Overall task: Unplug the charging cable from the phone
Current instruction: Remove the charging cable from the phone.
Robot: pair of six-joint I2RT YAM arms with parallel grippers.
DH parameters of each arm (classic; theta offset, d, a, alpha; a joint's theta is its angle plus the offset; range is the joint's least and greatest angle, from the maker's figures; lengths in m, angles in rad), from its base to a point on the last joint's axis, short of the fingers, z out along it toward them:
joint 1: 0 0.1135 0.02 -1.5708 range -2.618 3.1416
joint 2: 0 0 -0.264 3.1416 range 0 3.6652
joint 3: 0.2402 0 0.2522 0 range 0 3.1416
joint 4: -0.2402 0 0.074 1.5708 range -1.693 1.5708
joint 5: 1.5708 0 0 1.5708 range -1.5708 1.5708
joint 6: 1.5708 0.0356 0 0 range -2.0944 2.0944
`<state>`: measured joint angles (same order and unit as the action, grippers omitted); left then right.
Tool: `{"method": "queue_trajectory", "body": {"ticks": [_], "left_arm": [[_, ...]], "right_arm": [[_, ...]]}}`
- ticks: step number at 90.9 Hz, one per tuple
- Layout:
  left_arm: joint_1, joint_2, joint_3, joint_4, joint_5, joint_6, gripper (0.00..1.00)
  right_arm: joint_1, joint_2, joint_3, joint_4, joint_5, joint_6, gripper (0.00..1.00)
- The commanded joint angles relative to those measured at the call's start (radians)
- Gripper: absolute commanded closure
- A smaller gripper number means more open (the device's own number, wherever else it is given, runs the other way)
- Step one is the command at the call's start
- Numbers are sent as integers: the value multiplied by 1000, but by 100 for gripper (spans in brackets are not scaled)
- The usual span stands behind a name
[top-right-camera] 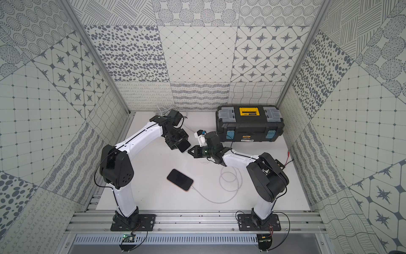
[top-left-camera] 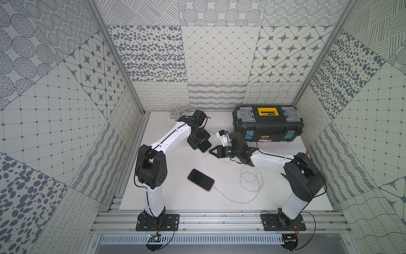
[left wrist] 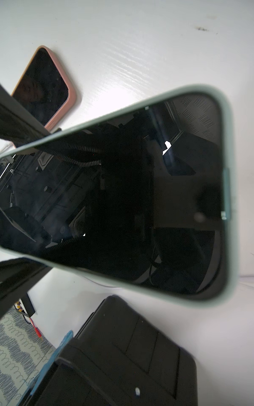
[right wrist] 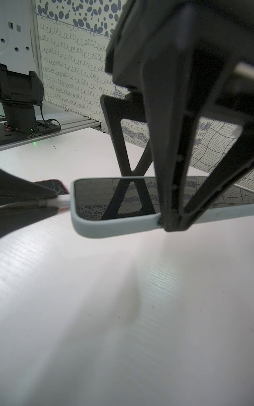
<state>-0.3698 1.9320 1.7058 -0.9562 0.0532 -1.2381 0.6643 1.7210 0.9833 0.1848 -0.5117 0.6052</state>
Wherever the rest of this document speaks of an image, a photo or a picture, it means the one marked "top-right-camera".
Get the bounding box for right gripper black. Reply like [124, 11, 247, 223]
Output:
[187, 145, 214, 158]

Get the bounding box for white cable of pink phone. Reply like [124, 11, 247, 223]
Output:
[190, 164, 244, 204]

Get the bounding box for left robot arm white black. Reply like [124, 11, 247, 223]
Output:
[99, 110, 191, 228]

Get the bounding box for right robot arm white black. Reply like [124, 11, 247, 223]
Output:
[188, 130, 289, 225]

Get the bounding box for left circuit board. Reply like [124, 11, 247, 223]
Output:
[119, 235, 137, 252]

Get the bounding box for circuit board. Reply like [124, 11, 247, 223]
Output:
[119, 235, 137, 252]
[256, 234, 273, 251]

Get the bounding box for right circuit board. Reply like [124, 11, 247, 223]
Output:
[256, 234, 273, 251]

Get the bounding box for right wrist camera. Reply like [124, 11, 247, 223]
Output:
[194, 130, 207, 147]

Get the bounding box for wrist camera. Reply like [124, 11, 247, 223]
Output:
[167, 110, 184, 127]
[194, 130, 207, 147]

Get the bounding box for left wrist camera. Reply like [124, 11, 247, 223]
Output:
[167, 110, 184, 127]

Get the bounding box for black toolbox yellow handle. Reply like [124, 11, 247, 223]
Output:
[216, 105, 284, 142]

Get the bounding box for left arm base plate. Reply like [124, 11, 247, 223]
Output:
[110, 212, 156, 232]

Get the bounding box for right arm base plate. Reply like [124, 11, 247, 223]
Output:
[236, 213, 281, 232]

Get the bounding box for aluminium front rail frame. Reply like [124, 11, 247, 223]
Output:
[65, 210, 327, 234]

